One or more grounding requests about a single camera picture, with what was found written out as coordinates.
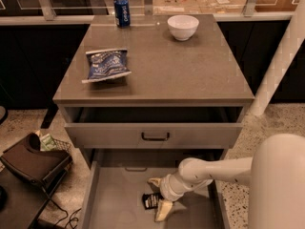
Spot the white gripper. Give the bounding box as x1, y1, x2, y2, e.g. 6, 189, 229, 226
148, 173, 188, 222

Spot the black rxbar chocolate wrapper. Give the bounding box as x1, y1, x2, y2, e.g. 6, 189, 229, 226
142, 193, 163, 210

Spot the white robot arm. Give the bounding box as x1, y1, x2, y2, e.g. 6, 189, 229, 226
149, 0, 305, 229

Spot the grey middle drawer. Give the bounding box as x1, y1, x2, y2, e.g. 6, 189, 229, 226
78, 149, 228, 229

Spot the grey drawer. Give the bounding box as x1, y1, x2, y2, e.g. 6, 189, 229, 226
78, 149, 228, 229
66, 107, 242, 149

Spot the grey drawer cabinet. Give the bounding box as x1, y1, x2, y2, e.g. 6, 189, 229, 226
53, 15, 254, 164

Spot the grey top drawer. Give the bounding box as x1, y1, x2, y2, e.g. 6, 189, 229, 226
66, 107, 242, 149

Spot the blue chip bag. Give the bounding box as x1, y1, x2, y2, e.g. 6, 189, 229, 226
82, 49, 131, 84

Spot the white bowl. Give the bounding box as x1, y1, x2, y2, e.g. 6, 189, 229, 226
167, 14, 199, 41

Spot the blue pepsi can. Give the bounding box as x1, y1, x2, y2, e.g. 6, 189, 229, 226
113, 0, 131, 28

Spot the glass railing with metal posts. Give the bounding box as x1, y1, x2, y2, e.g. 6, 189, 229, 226
0, 0, 295, 26

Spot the black cable on floor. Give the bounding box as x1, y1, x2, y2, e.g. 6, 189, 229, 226
41, 188, 83, 229

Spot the wire basket with green packet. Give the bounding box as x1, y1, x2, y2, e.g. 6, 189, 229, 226
35, 131, 71, 153

